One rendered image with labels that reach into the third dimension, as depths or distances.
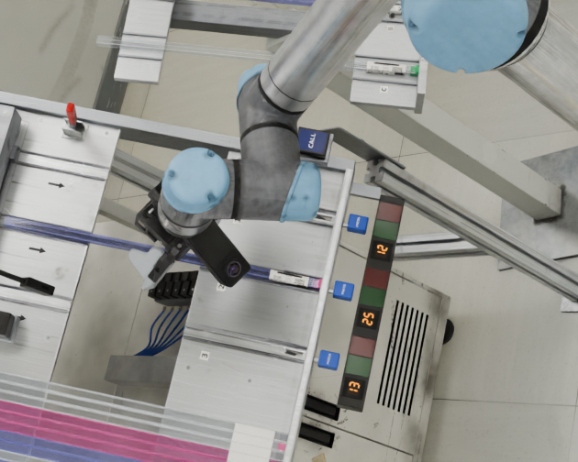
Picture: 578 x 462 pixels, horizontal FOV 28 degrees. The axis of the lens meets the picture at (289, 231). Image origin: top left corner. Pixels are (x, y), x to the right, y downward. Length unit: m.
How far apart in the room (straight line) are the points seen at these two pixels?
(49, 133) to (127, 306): 0.55
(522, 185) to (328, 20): 1.08
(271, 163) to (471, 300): 1.19
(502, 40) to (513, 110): 1.52
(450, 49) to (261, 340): 0.73
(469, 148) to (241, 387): 0.74
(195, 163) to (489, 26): 0.41
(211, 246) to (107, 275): 0.91
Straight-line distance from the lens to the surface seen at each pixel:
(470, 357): 2.49
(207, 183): 1.36
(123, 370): 2.20
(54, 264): 1.83
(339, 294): 1.76
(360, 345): 1.76
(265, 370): 1.74
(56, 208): 1.85
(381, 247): 1.80
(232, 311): 1.77
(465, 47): 1.16
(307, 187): 1.40
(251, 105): 1.47
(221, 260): 1.56
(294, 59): 1.40
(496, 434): 2.40
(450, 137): 2.19
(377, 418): 2.31
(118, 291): 2.38
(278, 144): 1.43
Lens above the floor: 1.89
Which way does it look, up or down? 39 degrees down
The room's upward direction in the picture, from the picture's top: 63 degrees counter-clockwise
